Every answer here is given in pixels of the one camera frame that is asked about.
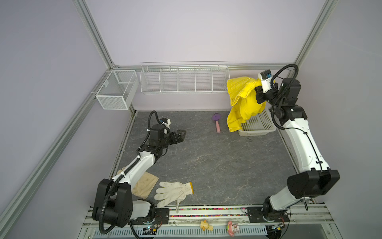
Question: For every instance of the long white wire rack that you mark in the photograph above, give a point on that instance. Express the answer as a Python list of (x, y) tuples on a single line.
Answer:
[(184, 77)]

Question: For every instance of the yellow duck toy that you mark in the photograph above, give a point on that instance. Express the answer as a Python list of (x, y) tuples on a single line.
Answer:
[(204, 225)]

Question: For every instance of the small white mesh wire box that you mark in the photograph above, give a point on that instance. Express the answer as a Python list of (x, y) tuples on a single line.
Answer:
[(118, 90)]

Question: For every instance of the aluminium frame bar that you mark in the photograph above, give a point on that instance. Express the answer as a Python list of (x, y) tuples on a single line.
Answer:
[(25, 194), (259, 66)]

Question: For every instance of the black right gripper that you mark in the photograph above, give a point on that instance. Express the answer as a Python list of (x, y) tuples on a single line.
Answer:
[(261, 94)]

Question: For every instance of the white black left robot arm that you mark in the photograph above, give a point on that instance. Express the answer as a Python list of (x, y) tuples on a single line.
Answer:
[(114, 205)]

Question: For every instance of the aluminium frame corner post right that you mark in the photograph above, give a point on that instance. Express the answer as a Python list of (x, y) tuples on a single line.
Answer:
[(320, 22)]

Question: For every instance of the aluminium frame corner post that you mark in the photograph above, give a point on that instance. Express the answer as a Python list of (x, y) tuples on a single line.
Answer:
[(320, 22), (87, 19)]

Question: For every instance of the aluminium frame left side bar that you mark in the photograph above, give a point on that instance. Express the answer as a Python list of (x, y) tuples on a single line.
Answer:
[(25, 194)]

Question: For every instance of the white plastic perforated basket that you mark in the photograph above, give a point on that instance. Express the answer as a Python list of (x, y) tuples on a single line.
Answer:
[(259, 125)]

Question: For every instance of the yellow trousers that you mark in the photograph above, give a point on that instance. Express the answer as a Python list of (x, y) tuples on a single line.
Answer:
[(242, 95)]

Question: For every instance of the aluminium frame corner post left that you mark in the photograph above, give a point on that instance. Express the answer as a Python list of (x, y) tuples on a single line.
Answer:
[(87, 19)]

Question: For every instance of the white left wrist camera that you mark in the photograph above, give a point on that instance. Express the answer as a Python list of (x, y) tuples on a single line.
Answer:
[(165, 121)]

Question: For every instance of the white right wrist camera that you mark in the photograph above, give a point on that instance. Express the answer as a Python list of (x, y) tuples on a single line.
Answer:
[(267, 82)]

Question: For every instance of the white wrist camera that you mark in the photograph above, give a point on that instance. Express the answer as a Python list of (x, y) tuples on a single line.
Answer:
[(267, 82), (165, 121)]

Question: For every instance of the purple pink hair brush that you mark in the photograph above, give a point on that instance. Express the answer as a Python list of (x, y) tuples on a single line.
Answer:
[(216, 117)]

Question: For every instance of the pink white plush toy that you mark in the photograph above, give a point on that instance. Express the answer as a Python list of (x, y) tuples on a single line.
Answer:
[(232, 228)]

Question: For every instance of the white knitted work glove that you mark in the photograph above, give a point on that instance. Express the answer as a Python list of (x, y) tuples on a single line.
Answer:
[(172, 192)]

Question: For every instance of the aluminium front mounting rail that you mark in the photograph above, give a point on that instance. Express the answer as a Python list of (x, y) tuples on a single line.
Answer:
[(301, 221)]

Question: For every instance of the beige leather work glove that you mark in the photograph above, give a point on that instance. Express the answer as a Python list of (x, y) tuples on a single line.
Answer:
[(144, 185)]

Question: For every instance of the aluminium frame back top bar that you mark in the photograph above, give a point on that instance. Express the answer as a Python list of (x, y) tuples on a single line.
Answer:
[(259, 66)]

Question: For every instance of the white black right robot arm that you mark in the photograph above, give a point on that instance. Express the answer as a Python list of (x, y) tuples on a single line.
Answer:
[(314, 176)]

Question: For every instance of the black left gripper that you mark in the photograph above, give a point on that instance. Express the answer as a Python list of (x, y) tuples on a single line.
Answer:
[(180, 139)]

